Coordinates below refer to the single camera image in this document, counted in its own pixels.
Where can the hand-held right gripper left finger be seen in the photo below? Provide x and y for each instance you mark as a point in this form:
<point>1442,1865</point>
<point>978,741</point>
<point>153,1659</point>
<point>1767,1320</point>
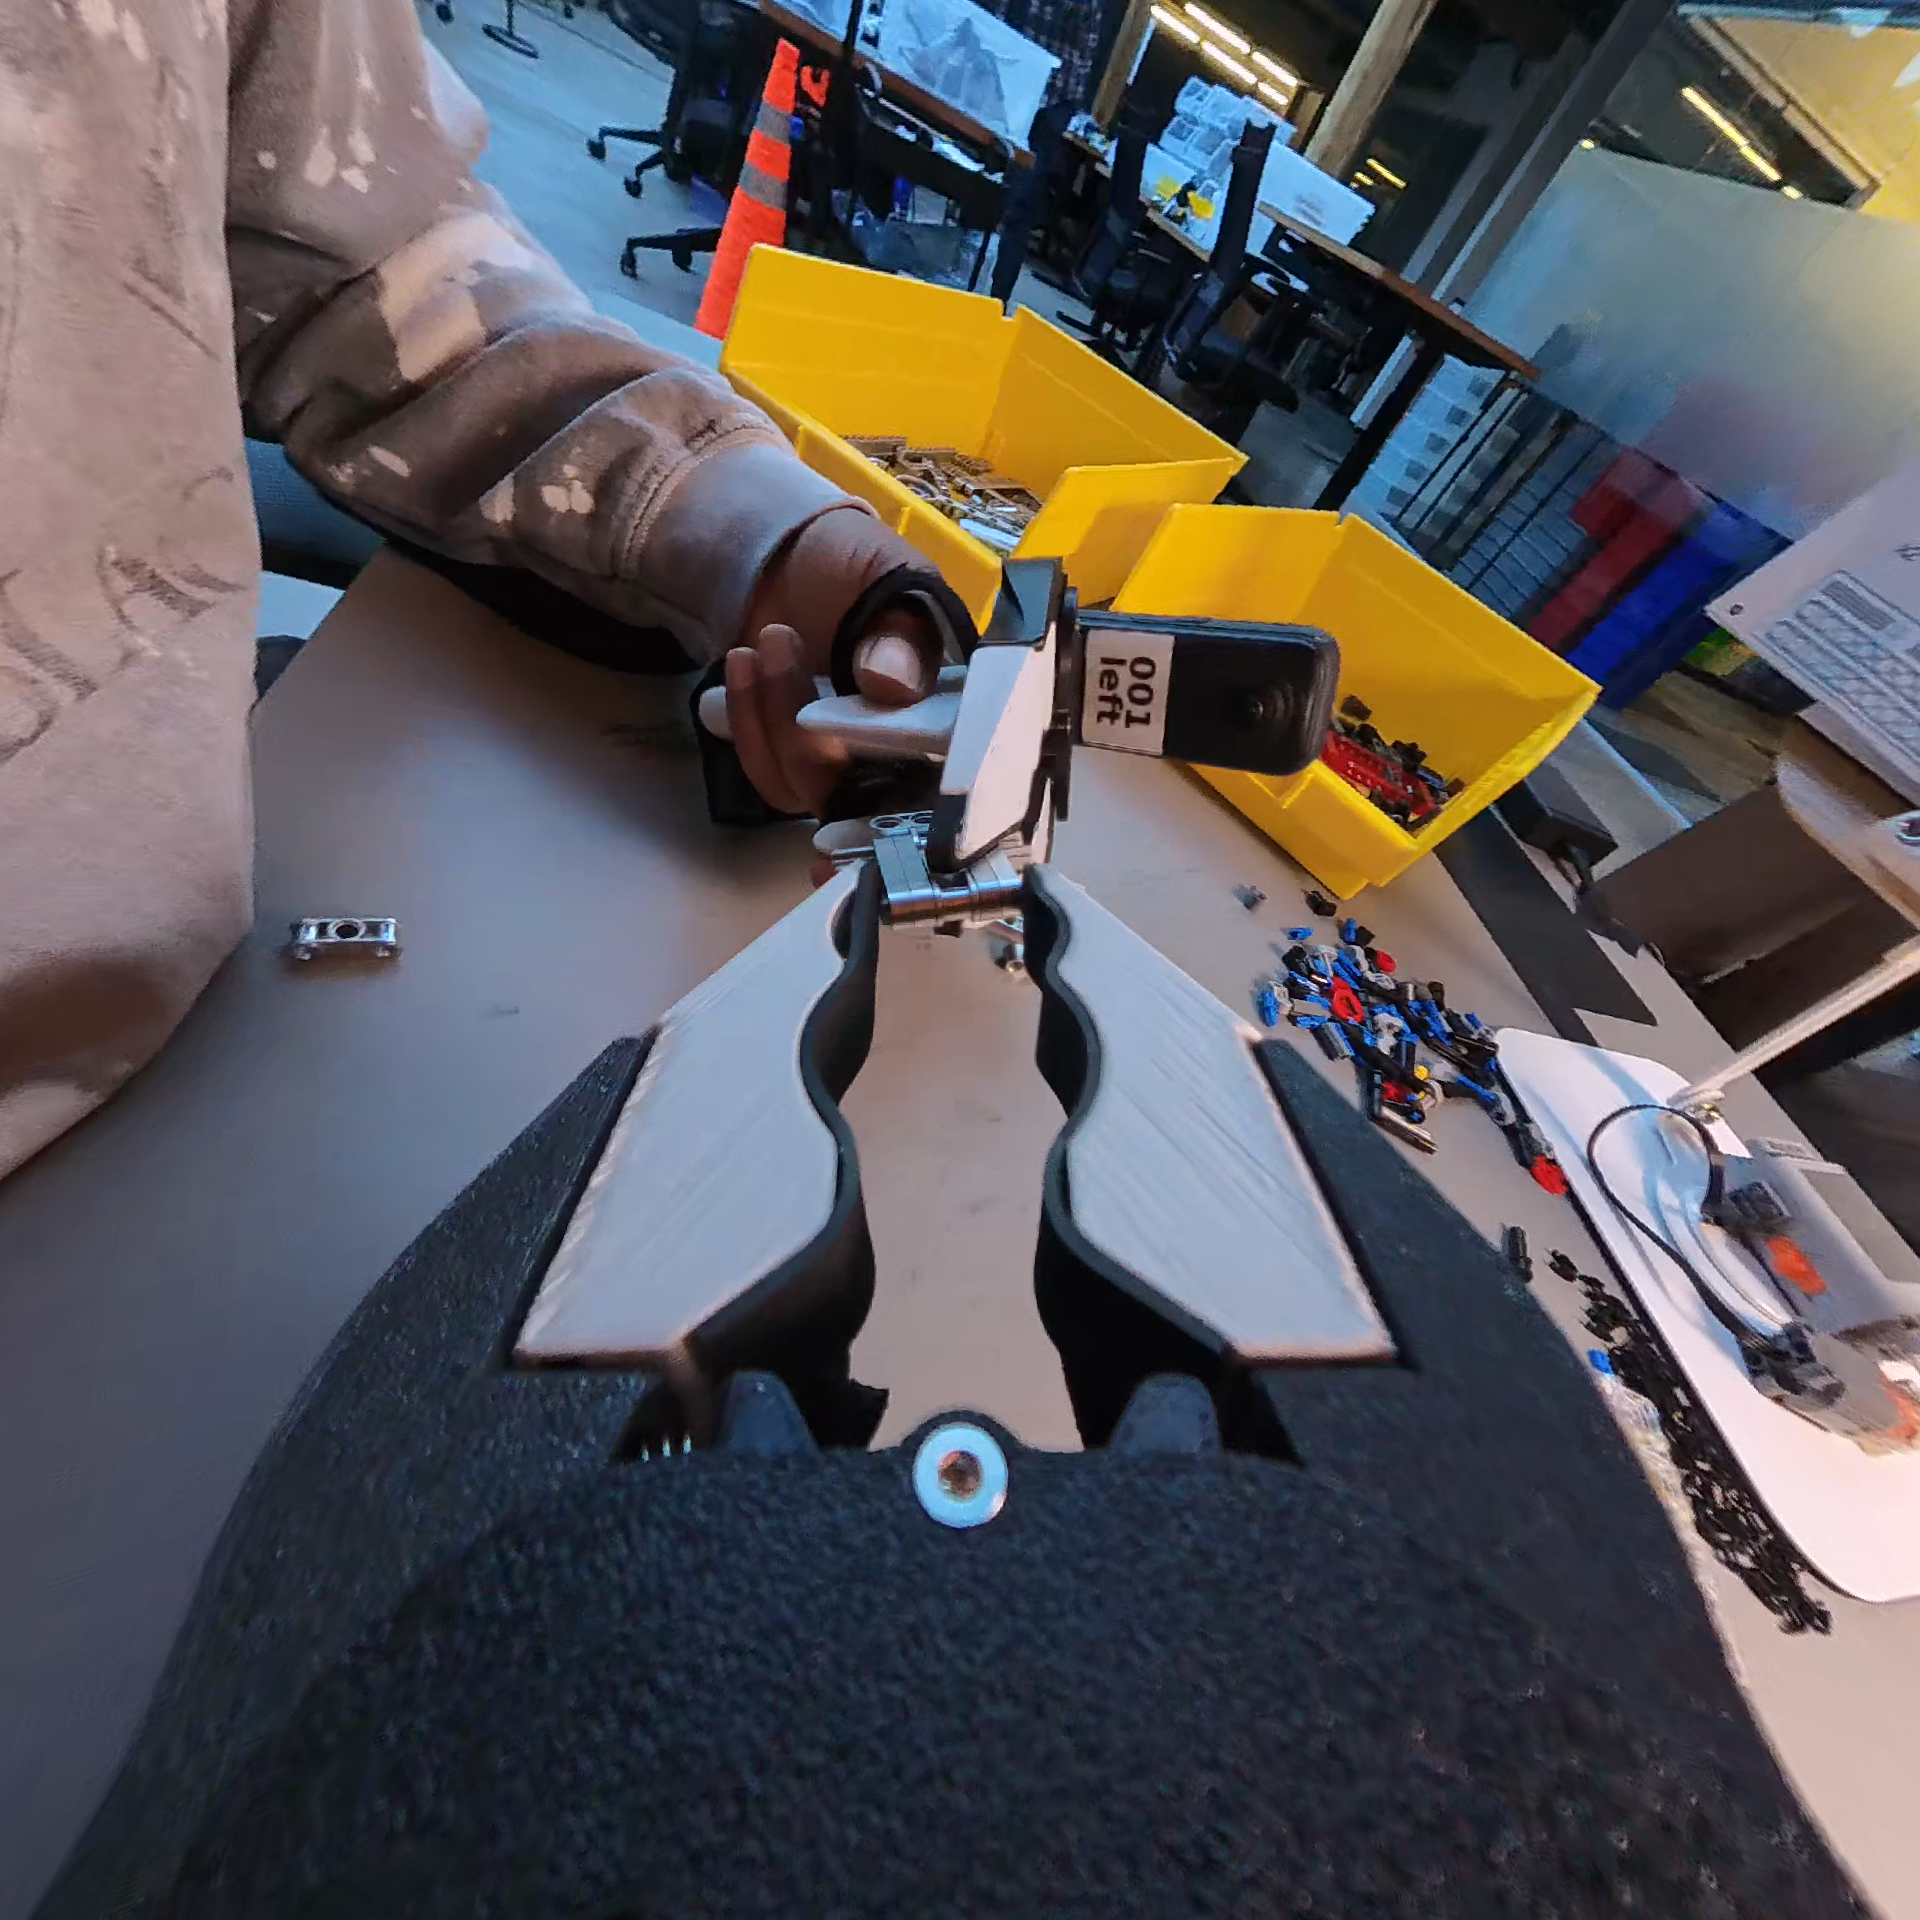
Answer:
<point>691,1187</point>

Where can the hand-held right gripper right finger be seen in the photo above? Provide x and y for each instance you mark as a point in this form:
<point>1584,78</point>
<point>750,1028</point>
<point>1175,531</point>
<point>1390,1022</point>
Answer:
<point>1217,1187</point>

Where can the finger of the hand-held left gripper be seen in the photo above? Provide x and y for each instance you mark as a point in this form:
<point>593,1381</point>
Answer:
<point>875,722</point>
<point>1000,745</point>

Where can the grey brick beam assembly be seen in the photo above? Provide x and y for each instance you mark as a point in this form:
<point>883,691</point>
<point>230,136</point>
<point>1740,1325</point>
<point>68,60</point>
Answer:
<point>946,880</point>

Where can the grey desk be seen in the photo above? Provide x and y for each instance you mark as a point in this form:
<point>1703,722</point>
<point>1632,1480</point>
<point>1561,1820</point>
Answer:
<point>362,1200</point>

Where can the person's left hand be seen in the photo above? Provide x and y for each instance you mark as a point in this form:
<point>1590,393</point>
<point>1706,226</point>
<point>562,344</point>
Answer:
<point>825,614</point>

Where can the heap of black red parts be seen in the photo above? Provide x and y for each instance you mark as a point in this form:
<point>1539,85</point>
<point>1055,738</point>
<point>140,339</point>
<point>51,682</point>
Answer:
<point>1388,765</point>

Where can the small yellow parts bin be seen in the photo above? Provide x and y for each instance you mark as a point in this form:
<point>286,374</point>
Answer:
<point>1440,644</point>

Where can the pile of blue brick pieces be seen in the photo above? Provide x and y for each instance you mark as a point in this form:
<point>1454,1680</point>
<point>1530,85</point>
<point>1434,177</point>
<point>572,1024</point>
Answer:
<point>1395,1019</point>

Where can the heap of grey brick parts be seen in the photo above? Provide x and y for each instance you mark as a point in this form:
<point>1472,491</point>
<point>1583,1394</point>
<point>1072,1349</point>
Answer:
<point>946,486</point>

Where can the large yellow parts bin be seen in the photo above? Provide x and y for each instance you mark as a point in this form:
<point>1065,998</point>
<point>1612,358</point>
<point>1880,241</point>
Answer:
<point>872,345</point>

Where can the small silver brick connector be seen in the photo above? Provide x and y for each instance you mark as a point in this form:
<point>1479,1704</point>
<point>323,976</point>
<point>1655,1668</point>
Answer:
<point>346,940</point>

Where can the dark background table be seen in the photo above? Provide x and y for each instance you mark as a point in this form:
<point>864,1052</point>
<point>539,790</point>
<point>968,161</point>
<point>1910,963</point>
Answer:
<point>1382,285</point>

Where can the stack of coloured crates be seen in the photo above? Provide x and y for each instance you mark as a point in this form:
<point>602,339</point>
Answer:
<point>1651,572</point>

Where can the black office chair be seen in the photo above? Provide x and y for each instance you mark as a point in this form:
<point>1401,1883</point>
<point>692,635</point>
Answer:
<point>1126,241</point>
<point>691,121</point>

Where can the orange traffic cone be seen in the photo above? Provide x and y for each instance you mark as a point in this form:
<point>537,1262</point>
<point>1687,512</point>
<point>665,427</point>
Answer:
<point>756,195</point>

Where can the pile of black brick pins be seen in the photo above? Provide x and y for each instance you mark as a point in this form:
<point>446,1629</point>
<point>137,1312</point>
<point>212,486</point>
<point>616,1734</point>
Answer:
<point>1710,1440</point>

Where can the metal book stand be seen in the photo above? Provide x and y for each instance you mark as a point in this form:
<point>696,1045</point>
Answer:
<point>1802,1035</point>

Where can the grey orange toy motor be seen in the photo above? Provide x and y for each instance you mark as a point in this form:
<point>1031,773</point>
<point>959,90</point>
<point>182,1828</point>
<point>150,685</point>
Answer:
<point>1815,1292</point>

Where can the instruction booklet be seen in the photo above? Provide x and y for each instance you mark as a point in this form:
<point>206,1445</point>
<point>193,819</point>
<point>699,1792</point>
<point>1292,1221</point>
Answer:
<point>1844,630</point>

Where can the brown stand board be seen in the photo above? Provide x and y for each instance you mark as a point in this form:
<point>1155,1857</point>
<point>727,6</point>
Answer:
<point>1844,826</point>

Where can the white paper sheet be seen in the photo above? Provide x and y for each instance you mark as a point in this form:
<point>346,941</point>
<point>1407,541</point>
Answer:
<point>1832,1499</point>

